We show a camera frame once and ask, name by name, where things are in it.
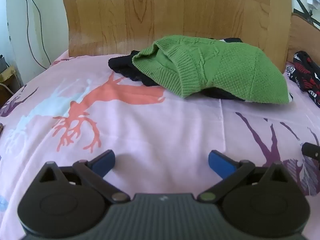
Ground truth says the black red patterned garment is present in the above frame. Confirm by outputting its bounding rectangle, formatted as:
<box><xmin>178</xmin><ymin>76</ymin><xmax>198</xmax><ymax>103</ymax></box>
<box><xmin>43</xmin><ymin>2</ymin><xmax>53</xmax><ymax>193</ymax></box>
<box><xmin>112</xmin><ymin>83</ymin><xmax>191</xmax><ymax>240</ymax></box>
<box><xmin>286</xmin><ymin>51</ymin><xmax>320</xmax><ymax>108</ymax></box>

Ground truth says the pink printed bedsheet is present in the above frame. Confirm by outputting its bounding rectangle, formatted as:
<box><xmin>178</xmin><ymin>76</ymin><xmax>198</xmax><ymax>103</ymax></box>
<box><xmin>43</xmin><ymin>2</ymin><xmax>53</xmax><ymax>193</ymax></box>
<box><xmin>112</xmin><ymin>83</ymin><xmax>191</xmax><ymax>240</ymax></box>
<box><xmin>0</xmin><ymin>49</ymin><xmax>320</xmax><ymax>240</ymax></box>

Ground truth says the small wooden headboard panel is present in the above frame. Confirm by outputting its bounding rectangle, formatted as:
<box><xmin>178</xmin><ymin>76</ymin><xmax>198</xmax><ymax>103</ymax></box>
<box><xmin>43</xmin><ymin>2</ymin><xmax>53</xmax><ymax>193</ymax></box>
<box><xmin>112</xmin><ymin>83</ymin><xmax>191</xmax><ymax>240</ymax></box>
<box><xmin>287</xmin><ymin>13</ymin><xmax>320</xmax><ymax>63</ymax></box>

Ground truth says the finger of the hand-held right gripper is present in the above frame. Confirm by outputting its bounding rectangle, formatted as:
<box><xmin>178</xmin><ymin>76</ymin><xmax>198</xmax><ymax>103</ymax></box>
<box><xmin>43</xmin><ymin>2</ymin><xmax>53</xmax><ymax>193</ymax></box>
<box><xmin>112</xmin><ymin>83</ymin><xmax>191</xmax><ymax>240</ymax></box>
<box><xmin>301</xmin><ymin>142</ymin><xmax>320</xmax><ymax>167</ymax></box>

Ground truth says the green knitted sweater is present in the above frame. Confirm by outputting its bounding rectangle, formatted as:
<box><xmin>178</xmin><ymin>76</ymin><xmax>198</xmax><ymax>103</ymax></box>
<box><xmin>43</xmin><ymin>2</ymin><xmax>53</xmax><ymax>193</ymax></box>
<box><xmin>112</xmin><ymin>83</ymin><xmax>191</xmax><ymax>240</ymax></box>
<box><xmin>132</xmin><ymin>35</ymin><xmax>290</xmax><ymax>105</ymax></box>

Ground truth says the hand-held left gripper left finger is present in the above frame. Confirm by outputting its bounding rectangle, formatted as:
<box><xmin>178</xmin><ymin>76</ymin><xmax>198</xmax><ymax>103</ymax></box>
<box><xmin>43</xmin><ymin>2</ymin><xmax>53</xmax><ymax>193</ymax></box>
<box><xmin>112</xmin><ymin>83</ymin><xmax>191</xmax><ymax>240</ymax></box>
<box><xmin>37</xmin><ymin>149</ymin><xmax>130</xmax><ymax>203</ymax></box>

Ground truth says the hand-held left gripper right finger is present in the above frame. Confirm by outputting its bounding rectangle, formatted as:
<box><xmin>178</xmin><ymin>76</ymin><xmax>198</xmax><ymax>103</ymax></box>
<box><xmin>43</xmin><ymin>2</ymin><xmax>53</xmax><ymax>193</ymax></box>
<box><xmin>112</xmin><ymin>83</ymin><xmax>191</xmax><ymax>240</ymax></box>
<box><xmin>197</xmin><ymin>150</ymin><xmax>287</xmax><ymax>203</ymax></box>

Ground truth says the black wall cable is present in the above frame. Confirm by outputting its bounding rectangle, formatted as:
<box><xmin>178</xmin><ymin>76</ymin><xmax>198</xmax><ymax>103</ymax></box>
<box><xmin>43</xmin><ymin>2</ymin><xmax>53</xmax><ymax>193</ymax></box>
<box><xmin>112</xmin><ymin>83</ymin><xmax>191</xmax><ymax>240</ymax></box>
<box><xmin>23</xmin><ymin>0</ymin><xmax>50</xmax><ymax>70</ymax></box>

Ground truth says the wooden bedside box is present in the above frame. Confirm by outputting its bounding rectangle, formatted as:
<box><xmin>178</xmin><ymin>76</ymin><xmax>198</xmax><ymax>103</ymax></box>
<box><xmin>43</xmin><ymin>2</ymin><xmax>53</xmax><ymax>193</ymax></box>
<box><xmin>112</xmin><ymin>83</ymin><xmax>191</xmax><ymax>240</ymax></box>
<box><xmin>0</xmin><ymin>65</ymin><xmax>24</xmax><ymax>108</ymax></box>

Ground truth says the black tape cross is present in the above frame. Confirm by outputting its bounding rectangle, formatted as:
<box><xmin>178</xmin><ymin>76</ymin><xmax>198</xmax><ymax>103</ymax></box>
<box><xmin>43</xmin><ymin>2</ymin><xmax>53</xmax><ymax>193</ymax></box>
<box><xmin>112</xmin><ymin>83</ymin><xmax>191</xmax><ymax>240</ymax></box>
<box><xmin>292</xmin><ymin>0</ymin><xmax>320</xmax><ymax>27</ymax></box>

